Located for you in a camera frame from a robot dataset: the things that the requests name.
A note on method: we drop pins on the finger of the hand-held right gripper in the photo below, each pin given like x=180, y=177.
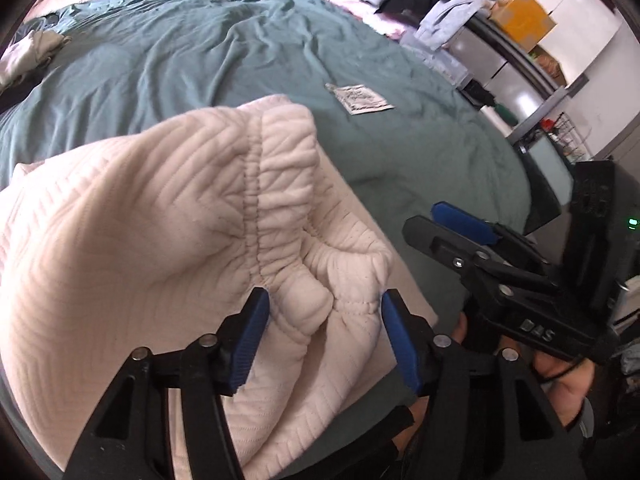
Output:
x=465, y=220
x=440, y=242

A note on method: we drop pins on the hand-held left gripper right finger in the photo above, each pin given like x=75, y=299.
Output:
x=400, y=346

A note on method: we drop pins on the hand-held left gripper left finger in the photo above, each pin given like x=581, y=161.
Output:
x=247, y=346

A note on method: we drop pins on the cream textured pants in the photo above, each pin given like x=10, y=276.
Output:
x=150, y=220

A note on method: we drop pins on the person's right hand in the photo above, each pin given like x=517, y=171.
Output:
x=565, y=385

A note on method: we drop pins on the black metal rack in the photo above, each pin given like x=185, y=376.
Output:
x=525, y=80

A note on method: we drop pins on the white duvet label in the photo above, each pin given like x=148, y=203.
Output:
x=359, y=99

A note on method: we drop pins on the brown cardboard box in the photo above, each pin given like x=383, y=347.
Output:
x=550, y=65

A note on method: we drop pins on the yellow box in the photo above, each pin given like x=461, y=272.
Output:
x=522, y=17

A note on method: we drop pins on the pink cloth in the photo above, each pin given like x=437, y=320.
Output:
x=370, y=10

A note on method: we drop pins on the white wardrobe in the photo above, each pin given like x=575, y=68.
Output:
x=575, y=15

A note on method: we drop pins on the green duvet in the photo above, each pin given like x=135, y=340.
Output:
x=225, y=55

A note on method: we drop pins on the folded cream garment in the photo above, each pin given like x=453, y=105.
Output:
x=27, y=55

